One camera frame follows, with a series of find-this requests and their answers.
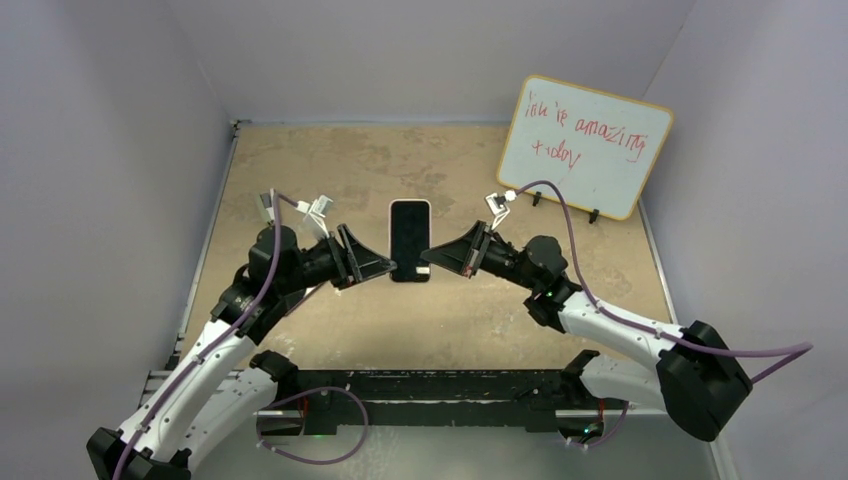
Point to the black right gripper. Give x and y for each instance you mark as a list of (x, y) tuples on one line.
[(465, 255)]

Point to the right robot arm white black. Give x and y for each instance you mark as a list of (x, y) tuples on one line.
[(683, 371)]

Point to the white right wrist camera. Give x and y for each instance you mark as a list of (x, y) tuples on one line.
[(498, 204)]

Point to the black mounting base bar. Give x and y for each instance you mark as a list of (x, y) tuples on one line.
[(538, 401)]

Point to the beige phone case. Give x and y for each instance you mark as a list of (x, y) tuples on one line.
[(391, 218)]

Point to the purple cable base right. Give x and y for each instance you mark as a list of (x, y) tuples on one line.
[(597, 432)]

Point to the purple cable base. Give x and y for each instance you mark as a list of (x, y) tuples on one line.
[(314, 425), (597, 432)]

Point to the whiteboard with yellow frame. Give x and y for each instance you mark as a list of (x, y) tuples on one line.
[(592, 148)]

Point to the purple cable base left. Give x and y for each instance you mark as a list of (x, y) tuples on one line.
[(314, 425)]

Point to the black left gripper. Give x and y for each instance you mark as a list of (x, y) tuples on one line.
[(361, 262)]

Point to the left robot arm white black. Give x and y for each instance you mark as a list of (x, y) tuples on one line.
[(156, 441)]

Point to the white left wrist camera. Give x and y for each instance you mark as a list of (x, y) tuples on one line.
[(314, 216)]

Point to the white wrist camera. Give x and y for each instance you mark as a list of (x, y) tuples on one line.
[(498, 204), (314, 216)]

